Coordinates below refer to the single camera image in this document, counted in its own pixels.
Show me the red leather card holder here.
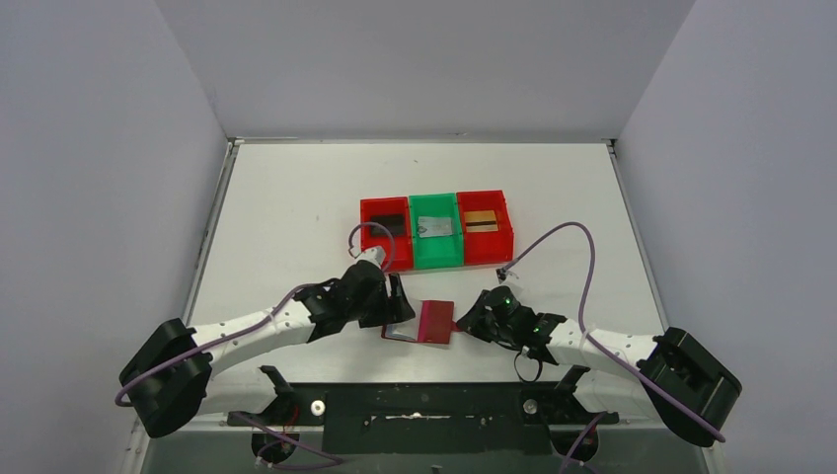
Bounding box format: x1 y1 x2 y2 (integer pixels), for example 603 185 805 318
381 300 458 345

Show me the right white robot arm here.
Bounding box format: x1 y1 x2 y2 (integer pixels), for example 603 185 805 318
456 285 742 447

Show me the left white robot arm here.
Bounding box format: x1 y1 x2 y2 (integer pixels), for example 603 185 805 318
114 260 416 438

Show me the black credit card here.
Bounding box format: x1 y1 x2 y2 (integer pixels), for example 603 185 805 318
369 213 407 237

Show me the gold credit card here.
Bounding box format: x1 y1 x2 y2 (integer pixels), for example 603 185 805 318
463 209 499 233

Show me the silver credit card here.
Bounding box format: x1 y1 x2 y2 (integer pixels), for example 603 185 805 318
417 216 454 238

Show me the left red plastic bin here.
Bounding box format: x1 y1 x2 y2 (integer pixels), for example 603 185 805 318
360 197 415 272

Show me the red plastic bin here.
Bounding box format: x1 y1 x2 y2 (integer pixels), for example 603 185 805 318
360 197 415 272
456 190 514 266

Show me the green plastic bin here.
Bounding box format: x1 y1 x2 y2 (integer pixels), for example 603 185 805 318
409 193 464 270

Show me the right red plastic bin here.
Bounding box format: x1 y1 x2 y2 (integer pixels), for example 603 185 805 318
456 190 514 266

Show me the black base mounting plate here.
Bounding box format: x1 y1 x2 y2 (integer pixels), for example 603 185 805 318
225 369 595 455

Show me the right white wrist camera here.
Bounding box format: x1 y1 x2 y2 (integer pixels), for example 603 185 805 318
495 265 520 284

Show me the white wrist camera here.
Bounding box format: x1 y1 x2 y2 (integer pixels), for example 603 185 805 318
357 246 386 269
495 265 520 284

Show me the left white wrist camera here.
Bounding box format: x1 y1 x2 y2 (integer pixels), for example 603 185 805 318
357 246 386 269

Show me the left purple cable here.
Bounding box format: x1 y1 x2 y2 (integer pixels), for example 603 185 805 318
114 222 397 408

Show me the purple cable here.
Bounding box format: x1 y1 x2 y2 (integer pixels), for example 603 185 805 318
114 222 397 408
496 221 727 444

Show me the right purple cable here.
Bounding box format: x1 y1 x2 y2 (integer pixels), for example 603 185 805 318
496 221 727 444

